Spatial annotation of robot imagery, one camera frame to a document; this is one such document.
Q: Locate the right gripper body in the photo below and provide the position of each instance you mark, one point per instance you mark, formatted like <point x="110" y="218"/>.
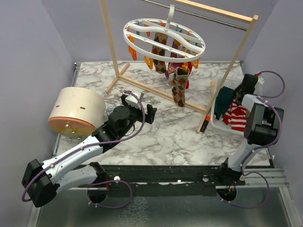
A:
<point x="238" y="89"/>

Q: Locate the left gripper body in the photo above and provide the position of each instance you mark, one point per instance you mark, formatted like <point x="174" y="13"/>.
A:
<point x="136" y="114"/>

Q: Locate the dark teal sock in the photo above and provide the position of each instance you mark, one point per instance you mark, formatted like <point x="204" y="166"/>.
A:
<point x="223" y="101"/>

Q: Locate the beige argyle sock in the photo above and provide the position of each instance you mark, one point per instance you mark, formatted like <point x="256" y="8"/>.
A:
<point x="178" y="92"/>
<point x="160" y="66"/>

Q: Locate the wooden hanger rack frame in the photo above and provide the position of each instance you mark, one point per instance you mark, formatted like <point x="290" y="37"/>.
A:
<point x="120" y="73"/>

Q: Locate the white round clip hanger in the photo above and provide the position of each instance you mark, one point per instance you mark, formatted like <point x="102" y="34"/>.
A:
<point x="182" y="42"/>

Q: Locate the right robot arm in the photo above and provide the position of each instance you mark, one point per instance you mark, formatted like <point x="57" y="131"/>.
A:
<point x="262" y="130"/>

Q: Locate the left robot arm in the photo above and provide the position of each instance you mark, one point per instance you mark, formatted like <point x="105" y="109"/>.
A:
<point x="42" y="181"/>

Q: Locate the white plastic basket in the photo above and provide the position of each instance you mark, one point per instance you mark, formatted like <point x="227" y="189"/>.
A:
<point x="231" y="83"/>

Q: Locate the blue patterned round tin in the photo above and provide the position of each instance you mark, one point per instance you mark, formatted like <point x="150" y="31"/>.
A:
<point x="109" y="110"/>

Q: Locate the red white striped sock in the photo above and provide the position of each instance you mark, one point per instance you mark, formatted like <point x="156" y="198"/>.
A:
<point x="236" y="117"/>

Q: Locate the yellow highlighter marker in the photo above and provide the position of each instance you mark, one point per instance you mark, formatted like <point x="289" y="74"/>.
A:
<point x="212" y="87"/>

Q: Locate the black orange highlighter marker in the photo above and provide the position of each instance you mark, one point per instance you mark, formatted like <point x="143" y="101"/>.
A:
<point x="205" y="123"/>

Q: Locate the yellow orange clothespin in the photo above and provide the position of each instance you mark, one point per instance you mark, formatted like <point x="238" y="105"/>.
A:
<point x="148" y="62"/>

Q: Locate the purple yellow striped sock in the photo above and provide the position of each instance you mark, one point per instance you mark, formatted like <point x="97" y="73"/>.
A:
<point x="172" y="66"/>

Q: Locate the red beige reindeer sock front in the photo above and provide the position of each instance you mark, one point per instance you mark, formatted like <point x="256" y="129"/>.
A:
<point x="183" y="73"/>

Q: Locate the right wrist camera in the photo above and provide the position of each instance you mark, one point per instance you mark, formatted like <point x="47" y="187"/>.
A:
<point x="260" y="80"/>

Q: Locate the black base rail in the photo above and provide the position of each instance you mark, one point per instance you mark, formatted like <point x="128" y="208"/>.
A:
<point x="154" y="181"/>

